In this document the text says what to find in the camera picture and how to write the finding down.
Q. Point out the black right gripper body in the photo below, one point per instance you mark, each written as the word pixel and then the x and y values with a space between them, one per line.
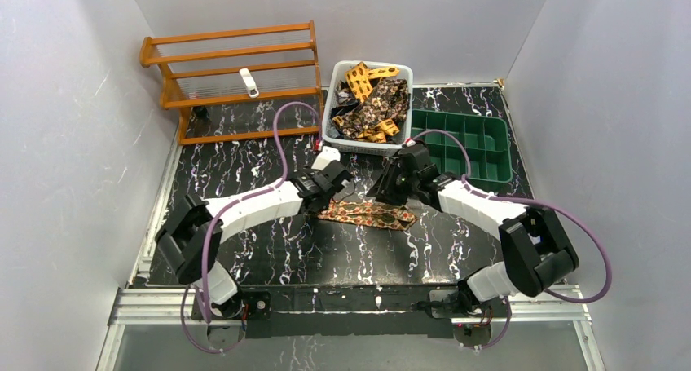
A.
pixel 392 183

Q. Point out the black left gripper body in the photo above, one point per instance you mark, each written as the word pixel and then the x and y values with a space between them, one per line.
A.
pixel 328 184

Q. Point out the cream flamingo paisley tie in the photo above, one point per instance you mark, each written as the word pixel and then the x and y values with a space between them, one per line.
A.
pixel 370 214

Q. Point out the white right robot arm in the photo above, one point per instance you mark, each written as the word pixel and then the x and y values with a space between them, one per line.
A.
pixel 536 251

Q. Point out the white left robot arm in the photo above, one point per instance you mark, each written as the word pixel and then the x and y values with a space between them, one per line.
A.
pixel 195 228

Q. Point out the green compartment tray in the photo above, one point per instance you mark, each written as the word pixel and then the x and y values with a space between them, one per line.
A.
pixel 472 144

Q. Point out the black tropical floral tie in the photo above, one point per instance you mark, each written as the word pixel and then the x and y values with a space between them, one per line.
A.
pixel 380 117

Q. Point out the white plastic laundry basket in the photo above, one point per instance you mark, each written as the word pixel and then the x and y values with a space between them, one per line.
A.
pixel 346 145

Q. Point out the dark blue floral tie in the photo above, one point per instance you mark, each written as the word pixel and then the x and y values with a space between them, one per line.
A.
pixel 346 102

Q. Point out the yellow beetle print tie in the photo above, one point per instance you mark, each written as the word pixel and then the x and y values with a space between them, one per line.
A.
pixel 361 79

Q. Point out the white clip on rack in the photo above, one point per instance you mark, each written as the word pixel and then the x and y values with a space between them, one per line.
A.
pixel 249 83

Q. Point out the orange wooden rack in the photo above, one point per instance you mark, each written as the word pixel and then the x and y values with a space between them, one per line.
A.
pixel 200 71

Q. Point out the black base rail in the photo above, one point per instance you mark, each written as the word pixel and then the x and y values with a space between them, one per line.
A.
pixel 436 311

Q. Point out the aluminium frame rail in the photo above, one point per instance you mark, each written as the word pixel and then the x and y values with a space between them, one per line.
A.
pixel 160 306

